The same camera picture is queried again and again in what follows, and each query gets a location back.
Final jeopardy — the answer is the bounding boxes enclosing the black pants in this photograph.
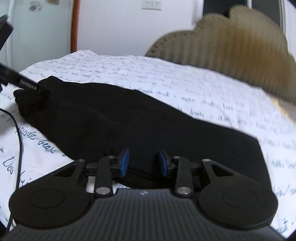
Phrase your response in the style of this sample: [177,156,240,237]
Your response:
[14,76,271,189]

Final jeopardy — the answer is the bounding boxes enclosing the floral glass wardrobe door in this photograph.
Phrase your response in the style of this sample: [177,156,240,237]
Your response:
[1,0,74,71]

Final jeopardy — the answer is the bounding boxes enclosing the white script-print bed sheet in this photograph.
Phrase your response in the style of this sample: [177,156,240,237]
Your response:
[1,50,295,237]

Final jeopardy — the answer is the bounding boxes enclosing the olive upholstered headboard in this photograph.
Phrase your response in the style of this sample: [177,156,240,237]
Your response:
[146,5,295,103]

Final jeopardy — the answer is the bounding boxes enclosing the dark window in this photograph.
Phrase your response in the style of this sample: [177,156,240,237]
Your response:
[203,0,285,30]

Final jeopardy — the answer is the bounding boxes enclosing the brown wooden door frame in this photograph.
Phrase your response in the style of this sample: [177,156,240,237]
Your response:
[70,0,80,53]

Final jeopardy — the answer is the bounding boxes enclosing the black cable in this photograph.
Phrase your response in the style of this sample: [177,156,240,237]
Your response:
[0,107,25,232]

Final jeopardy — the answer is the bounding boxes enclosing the white wall socket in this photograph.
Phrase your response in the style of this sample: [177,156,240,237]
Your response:
[142,0,162,11]

